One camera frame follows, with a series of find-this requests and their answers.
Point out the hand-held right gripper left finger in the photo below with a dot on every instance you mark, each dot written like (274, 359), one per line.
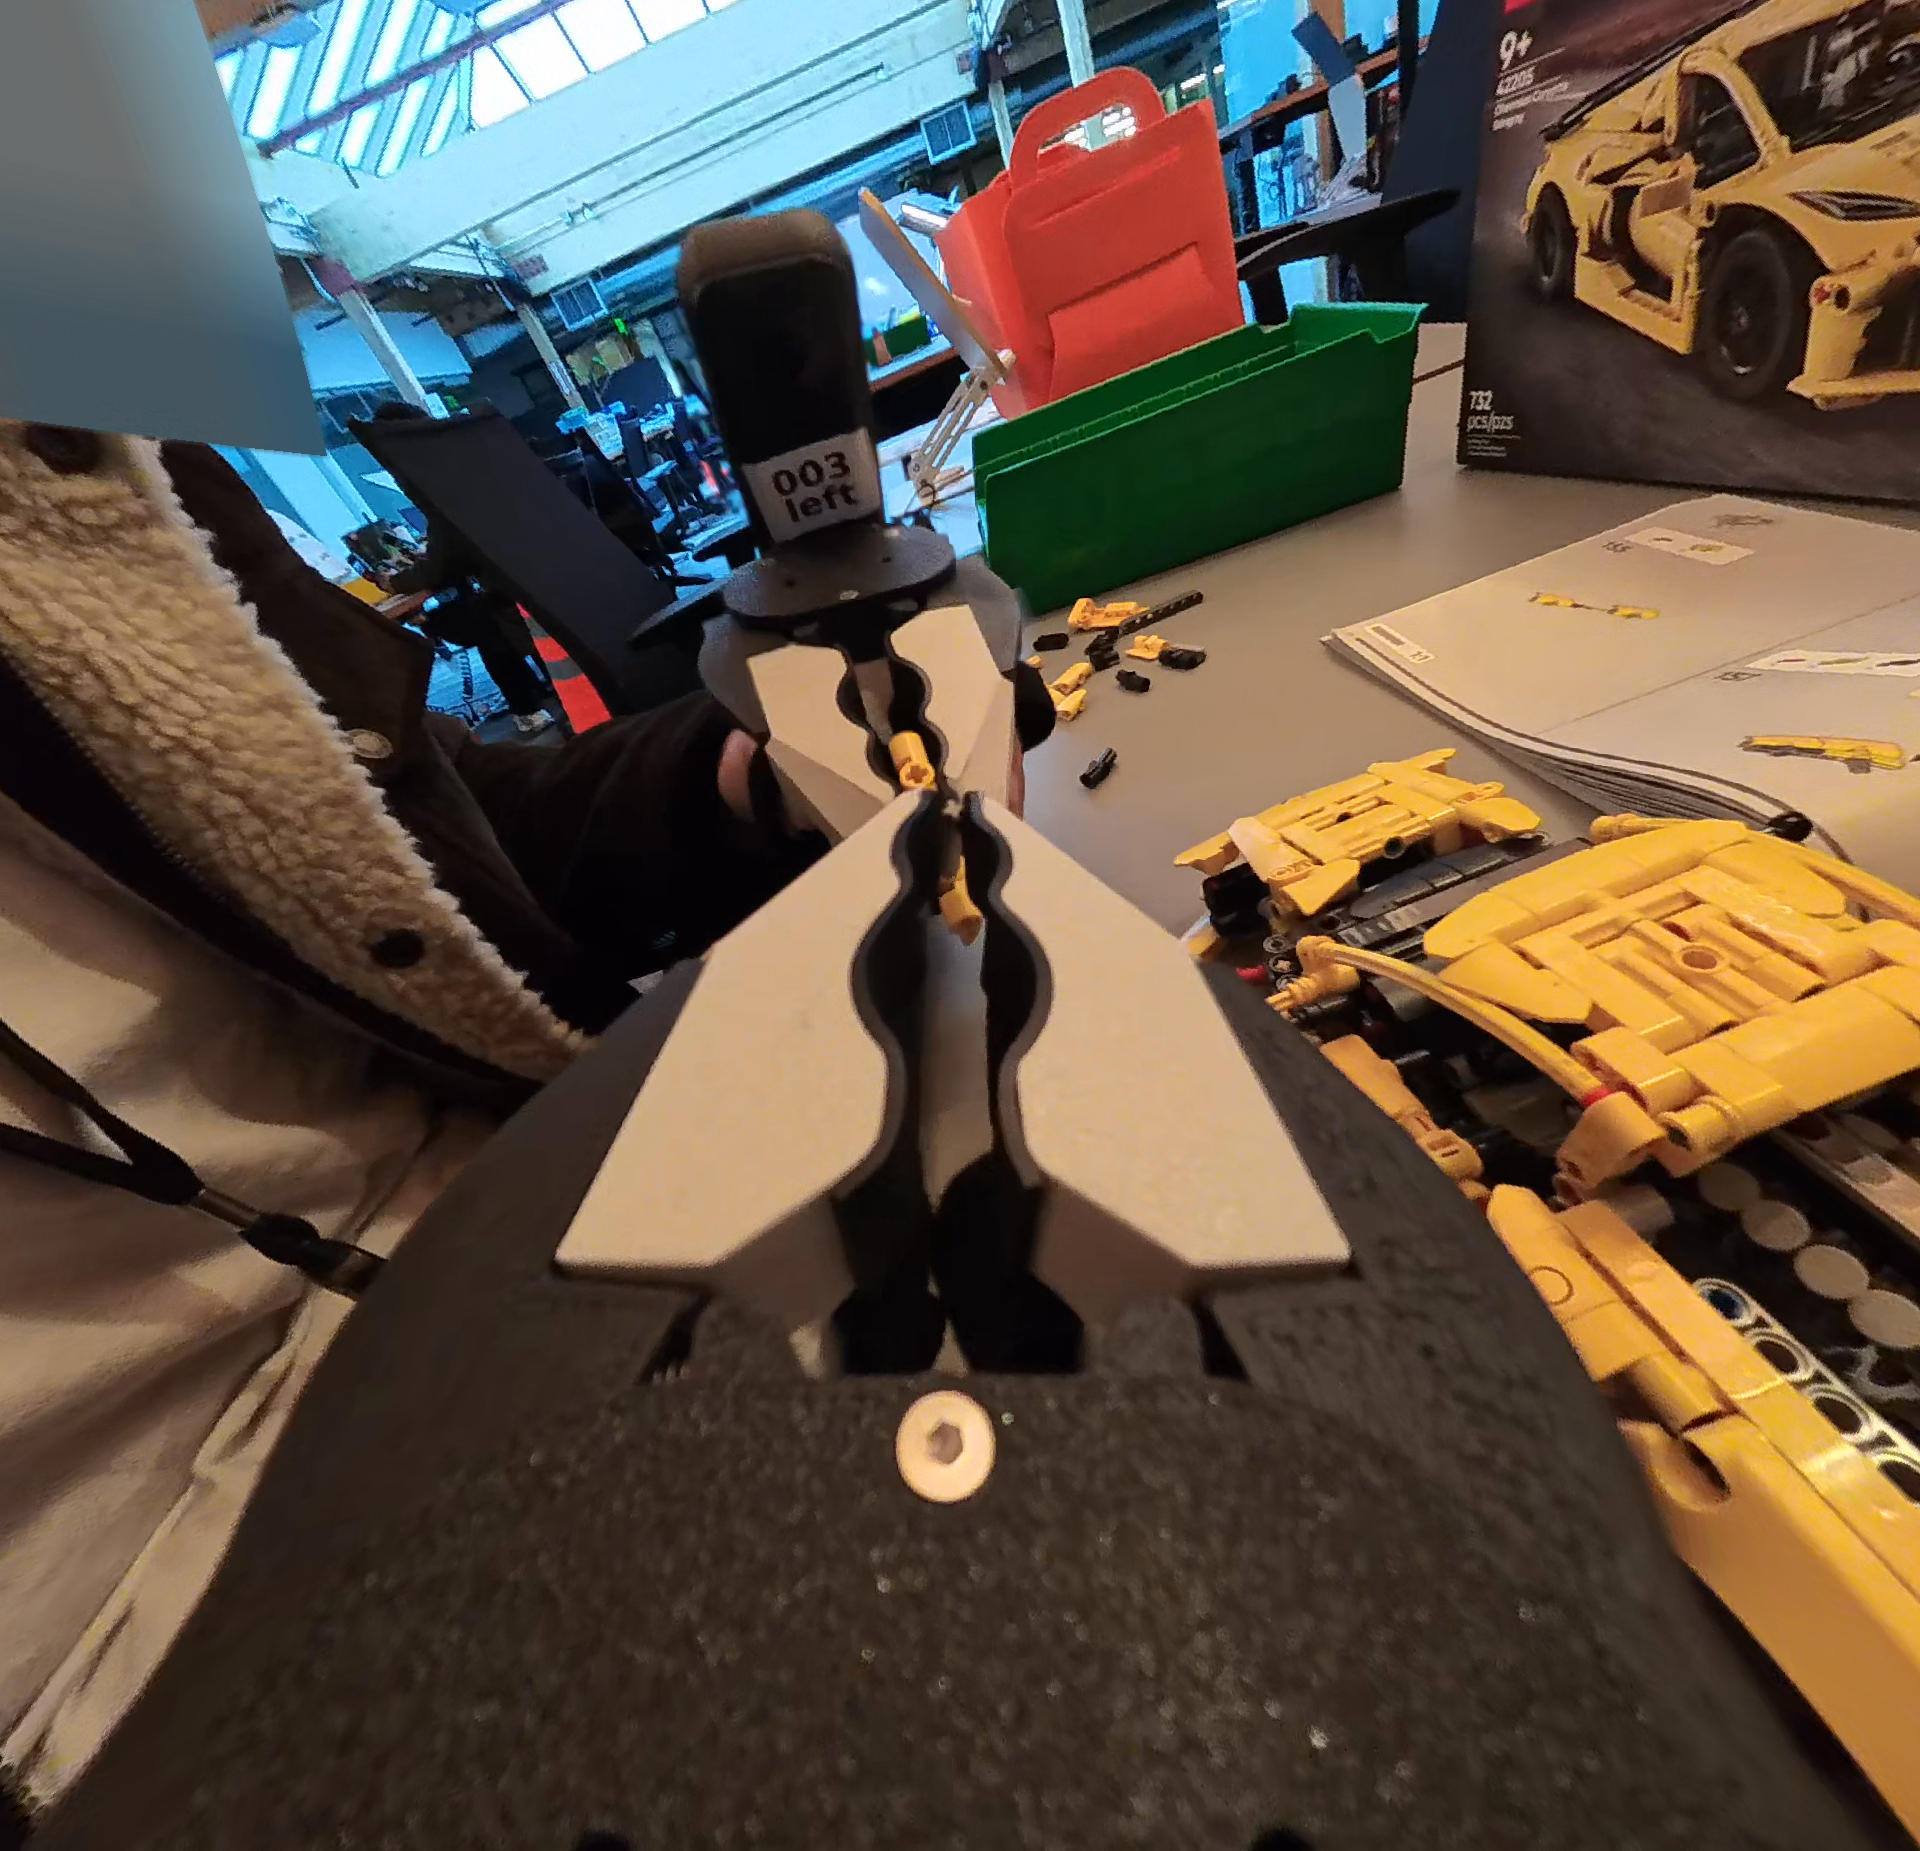
(720, 1130)

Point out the black office chair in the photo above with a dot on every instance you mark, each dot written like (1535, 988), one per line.
(1440, 81)
(510, 531)

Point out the loose yellow and black bricks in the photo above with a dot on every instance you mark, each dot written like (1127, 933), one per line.
(1103, 617)

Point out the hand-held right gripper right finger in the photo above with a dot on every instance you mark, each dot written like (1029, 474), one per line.
(1185, 1130)

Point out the person's left forearm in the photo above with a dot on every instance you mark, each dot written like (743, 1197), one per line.
(601, 831)

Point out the person's left hand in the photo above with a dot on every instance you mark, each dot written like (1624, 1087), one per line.
(739, 772)

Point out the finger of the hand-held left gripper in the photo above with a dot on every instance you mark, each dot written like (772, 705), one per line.
(974, 697)
(803, 709)

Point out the grey desk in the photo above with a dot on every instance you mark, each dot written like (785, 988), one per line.
(1276, 709)

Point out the green storage bin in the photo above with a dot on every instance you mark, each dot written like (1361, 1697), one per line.
(1201, 456)

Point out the instruction booklet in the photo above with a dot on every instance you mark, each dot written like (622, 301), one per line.
(1574, 636)

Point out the metal folding stand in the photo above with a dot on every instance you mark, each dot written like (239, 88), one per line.
(937, 320)

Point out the yellow brick toy car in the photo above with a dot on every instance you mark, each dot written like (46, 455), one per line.
(1650, 950)

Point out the dark toy car box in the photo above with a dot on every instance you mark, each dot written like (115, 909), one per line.
(1650, 382)

